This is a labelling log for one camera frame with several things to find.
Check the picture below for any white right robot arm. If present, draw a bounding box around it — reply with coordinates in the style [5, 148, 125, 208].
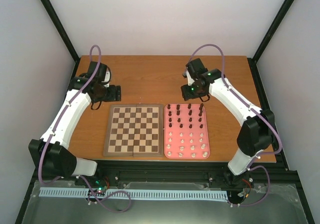
[181, 58, 275, 187]

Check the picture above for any black aluminium frame rail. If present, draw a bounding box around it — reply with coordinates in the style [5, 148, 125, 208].
[16, 160, 315, 224]

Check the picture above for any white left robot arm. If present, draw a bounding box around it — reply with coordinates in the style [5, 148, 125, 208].
[28, 61, 121, 186]

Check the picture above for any wooden chess board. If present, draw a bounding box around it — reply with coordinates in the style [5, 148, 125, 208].
[103, 104, 164, 158]

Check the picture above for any pink plastic tray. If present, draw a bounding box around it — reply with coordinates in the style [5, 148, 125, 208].
[164, 103, 210, 160]

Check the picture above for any light blue cable duct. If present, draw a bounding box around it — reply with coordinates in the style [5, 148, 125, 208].
[38, 187, 228, 202]

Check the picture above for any dark king piece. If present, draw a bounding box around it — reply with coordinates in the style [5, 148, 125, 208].
[199, 103, 204, 111]

